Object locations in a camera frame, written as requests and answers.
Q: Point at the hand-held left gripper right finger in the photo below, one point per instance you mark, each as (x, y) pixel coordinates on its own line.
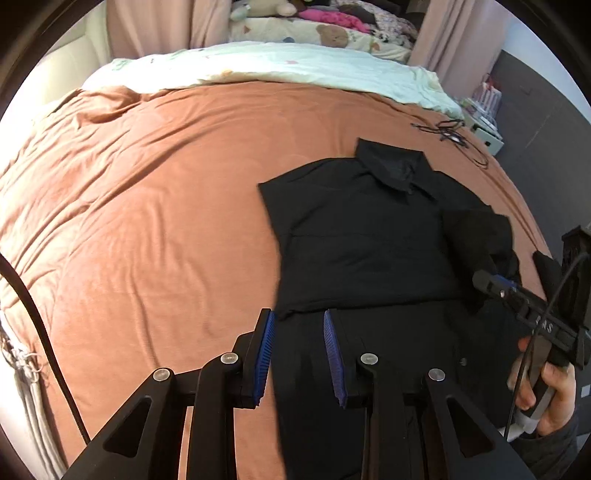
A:
(333, 355)

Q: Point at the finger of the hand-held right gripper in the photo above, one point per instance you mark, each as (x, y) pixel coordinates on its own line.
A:
(496, 287)
(551, 277)

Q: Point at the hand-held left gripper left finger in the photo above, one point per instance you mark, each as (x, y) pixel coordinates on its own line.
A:
(265, 355)

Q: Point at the black collared shirt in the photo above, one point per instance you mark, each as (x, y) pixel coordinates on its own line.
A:
(369, 240)

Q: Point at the person's right forearm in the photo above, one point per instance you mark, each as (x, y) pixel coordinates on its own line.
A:
(549, 457)

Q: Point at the person's right hand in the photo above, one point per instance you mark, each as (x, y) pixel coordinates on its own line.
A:
(561, 392)

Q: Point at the brown bed sheet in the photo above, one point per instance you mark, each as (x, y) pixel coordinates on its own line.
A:
(152, 221)

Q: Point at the white gathered cloth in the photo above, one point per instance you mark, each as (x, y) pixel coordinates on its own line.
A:
(25, 406)

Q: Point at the pink curtain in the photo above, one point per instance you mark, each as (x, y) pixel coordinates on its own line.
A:
(448, 37)
(157, 23)

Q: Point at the floral printed blanket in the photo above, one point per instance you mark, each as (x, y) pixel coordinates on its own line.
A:
(392, 25)

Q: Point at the pale green quilt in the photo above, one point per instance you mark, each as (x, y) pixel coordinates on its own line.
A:
(277, 64)

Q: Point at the bear print blanket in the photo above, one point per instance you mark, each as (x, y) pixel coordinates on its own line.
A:
(323, 37)

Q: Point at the pink clothing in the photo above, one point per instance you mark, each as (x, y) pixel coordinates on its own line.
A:
(337, 18)

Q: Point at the plush toy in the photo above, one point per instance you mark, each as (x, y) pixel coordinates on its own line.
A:
(263, 9)

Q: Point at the cream padded headboard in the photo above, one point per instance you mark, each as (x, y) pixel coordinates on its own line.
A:
(69, 55)

